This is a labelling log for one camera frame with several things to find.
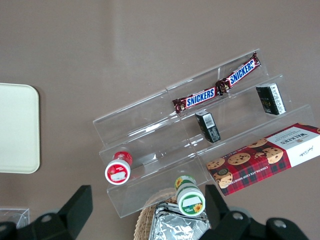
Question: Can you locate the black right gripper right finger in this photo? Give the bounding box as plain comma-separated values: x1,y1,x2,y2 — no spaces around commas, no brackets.
199,184,311,240

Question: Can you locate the small black barcode box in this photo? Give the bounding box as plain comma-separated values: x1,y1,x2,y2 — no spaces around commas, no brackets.
194,110,222,144

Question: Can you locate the red lidded cup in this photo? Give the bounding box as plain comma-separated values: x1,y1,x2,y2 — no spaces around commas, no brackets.
104,150,134,185

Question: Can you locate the silver foil package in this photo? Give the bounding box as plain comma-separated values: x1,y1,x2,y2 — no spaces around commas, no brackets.
149,202,212,240

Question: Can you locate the light tan wicker basket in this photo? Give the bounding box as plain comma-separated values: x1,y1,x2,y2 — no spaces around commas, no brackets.
134,193,181,240

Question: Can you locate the black box white text panel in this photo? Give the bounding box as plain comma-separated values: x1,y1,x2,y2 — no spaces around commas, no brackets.
255,82,287,116

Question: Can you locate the green sunflower lidded cup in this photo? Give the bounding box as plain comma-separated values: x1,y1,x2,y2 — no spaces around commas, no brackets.
174,174,206,216

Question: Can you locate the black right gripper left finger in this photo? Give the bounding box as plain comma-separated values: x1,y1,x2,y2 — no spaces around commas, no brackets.
0,184,94,240

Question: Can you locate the Walkers red tartan cookie box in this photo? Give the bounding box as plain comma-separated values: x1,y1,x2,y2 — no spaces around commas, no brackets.
206,122,320,197

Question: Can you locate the Snickers chocolate bar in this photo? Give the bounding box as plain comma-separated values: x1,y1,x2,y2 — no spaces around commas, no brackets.
172,86,221,112
215,51,261,95

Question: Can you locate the cream plastic tray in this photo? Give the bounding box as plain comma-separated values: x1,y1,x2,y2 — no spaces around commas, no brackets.
0,82,41,175

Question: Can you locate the clear acrylic tiered stand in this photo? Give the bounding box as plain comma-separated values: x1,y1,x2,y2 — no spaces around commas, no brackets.
92,86,209,219
165,48,316,183

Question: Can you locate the small clear acrylic holder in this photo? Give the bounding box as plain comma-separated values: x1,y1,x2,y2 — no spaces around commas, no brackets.
0,207,31,230

